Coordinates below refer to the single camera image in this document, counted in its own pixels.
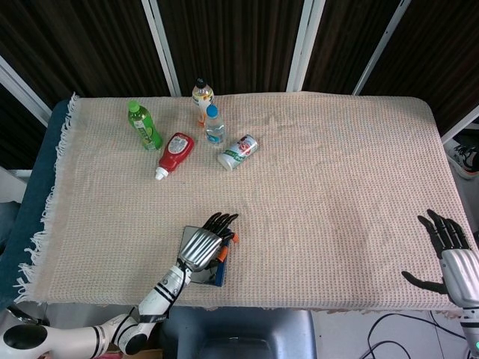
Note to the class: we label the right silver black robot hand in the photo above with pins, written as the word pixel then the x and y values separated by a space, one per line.
pixel 460 276

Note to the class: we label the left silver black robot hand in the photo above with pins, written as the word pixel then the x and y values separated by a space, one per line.
pixel 200 248

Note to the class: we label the blue glasses case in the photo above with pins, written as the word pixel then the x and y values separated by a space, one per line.
pixel 221 275

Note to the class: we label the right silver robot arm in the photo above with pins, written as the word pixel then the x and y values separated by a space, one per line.
pixel 471 325

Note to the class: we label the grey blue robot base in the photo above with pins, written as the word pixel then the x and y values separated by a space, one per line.
pixel 239 333

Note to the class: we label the red ketchup squeeze bottle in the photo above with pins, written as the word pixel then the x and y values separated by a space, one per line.
pixel 175 151

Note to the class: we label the white green printed can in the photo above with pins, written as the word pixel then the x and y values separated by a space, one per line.
pixel 237 152

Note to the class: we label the white black sneaker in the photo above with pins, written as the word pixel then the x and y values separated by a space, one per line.
pixel 464 161

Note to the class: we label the beige waffle weave cloth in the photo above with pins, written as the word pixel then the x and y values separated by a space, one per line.
pixel 299 187

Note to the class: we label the clear water bottle blue cap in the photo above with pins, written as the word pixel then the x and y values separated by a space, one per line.
pixel 216 131

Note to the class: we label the green tea bottle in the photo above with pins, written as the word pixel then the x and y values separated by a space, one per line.
pixel 144 129

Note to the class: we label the orange drink bottle black cap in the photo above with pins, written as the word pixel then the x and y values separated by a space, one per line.
pixel 202 97

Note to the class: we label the dark blue table cover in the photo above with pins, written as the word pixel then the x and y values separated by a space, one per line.
pixel 33 194

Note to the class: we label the white screen frame post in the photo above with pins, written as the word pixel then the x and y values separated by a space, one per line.
pixel 381 48
pixel 462 127
pixel 22 89
pixel 305 45
pixel 162 45

